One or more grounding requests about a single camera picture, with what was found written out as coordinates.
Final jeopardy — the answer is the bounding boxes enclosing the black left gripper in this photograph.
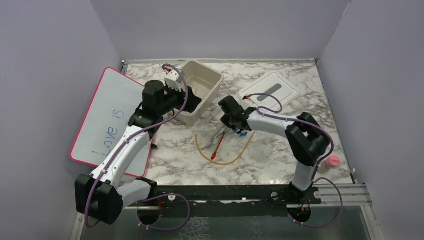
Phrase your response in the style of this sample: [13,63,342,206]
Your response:
[157,82,202,116]

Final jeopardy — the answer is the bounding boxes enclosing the metal crucible tongs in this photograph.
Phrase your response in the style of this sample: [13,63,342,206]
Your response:
[213,126,233,141]

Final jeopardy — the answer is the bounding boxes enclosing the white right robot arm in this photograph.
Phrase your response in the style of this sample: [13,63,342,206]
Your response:
[218,96,335,204]

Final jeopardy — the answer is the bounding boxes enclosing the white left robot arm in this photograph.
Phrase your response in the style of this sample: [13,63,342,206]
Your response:
[75,79,202,228]

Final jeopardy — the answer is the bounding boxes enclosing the blue-capped test tube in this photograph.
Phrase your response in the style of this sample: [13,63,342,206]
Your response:
[233,131,248,147]

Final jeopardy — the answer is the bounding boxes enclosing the yellow rubber tube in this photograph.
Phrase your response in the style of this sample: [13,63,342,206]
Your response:
[193,132,256,166]

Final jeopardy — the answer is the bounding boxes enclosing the beige plastic bin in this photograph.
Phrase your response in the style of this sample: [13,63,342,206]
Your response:
[177,60,224,127]

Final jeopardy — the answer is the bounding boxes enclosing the red rainbow measuring spoon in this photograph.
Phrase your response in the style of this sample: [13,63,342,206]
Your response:
[210,132,226,160]

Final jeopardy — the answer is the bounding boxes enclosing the pink-framed whiteboard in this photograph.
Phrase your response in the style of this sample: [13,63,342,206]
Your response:
[69,67,144,167]

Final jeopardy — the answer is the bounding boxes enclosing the white bin lid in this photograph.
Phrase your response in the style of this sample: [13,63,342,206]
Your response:
[237,70,300,111]

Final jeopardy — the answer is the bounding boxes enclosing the pink-capped small bottle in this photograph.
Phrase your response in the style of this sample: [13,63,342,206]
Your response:
[318,156,341,174]

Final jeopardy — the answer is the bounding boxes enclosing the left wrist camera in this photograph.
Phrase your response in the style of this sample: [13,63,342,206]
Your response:
[164,70,184,92]

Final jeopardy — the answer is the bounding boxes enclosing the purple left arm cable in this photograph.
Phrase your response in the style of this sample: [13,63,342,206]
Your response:
[84,63,191,232]

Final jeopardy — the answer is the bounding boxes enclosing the black table edge rail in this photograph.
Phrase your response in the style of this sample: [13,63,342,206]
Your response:
[132,185,322,218]

